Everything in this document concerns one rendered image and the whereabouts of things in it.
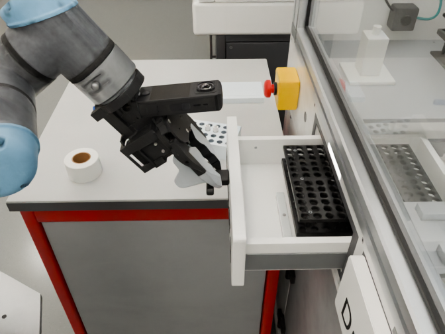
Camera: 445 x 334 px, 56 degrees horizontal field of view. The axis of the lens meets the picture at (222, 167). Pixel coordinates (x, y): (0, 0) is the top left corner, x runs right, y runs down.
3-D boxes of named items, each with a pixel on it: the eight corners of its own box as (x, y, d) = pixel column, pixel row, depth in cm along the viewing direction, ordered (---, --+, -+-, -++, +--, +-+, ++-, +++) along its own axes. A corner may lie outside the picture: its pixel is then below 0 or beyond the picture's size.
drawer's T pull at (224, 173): (206, 197, 64) (206, 190, 63) (206, 166, 69) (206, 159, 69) (230, 197, 64) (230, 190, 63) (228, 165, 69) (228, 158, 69)
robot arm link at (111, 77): (119, 34, 55) (107, 62, 48) (144, 59, 57) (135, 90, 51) (80, 65, 57) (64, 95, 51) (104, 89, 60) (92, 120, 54)
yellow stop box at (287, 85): (274, 111, 93) (277, 81, 88) (270, 94, 99) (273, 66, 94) (296, 111, 93) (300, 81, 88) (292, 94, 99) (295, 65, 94)
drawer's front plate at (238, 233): (231, 288, 61) (232, 238, 54) (226, 161, 83) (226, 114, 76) (244, 287, 61) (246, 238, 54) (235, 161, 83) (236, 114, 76)
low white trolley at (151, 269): (85, 372, 132) (4, 201, 82) (119, 224, 179) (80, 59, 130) (269, 369, 132) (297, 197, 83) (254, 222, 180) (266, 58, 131)
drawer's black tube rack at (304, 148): (294, 248, 64) (299, 219, 60) (279, 172, 77) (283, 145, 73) (438, 246, 64) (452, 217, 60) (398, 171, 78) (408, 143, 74)
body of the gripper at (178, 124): (153, 145, 67) (97, 92, 60) (196, 118, 63) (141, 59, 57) (148, 177, 61) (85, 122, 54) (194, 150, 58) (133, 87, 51)
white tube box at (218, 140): (179, 152, 94) (178, 139, 92) (190, 132, 101) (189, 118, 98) (232, 161, 92) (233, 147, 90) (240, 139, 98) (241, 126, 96)
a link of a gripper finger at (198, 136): (196, 170, 71) (160, 140, 66) (224, 154, 69) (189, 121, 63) (197, 183, 69) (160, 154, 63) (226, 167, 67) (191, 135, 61)
